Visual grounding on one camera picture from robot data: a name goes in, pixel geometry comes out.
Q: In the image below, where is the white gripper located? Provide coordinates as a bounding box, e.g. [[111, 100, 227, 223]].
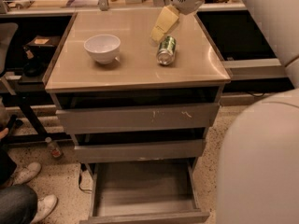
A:
[[150, 0, 205, 44]]

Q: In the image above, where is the green soda can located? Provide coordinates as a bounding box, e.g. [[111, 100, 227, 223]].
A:
[[156, 35, 177, 65]]

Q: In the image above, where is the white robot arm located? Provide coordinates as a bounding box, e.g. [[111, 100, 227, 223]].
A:
[[197, 0, 299, 224]]

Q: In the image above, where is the grey drawer cabinet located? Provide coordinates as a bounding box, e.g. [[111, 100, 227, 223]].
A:
[[42, 7, 233, 224]]

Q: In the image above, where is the top grey drawer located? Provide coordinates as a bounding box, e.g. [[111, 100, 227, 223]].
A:
[[56, 104, 220, 134]]

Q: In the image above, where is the middle grey drawer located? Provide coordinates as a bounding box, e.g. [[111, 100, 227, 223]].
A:
[[75, 139, 206, 163]]

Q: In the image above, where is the open bottom grey drawer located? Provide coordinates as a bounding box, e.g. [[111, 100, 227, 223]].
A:
[[79, 159, 209, 224]]

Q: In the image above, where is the white ceramic bowl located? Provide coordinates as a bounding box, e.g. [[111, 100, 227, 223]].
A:
[[84, 35, 121, 64]]

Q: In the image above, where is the black box with label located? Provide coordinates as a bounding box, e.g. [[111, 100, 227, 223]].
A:
[[27, 35, 61, 49]]

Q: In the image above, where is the small plastic bottle on floor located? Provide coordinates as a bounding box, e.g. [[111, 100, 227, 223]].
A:
[[45, 137, 64, 159]]

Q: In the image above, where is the white sneaker upper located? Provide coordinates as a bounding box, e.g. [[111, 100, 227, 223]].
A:
[[12, 162, 42, 185]]

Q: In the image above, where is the white sneaker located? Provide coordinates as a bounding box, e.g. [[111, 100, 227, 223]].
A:
[[30, 194, 58, 224], [12, 162, 42, 185]]

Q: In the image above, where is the white sneaker lower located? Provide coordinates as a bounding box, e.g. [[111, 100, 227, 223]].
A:
[[30, 194, 58, 224]]

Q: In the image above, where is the person leg in jeans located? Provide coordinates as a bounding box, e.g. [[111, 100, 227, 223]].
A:
[[0, 185, 37, 224]]

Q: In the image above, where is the black cable on floor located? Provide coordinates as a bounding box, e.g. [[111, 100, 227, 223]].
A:
[[78, 165, 93, 194]]

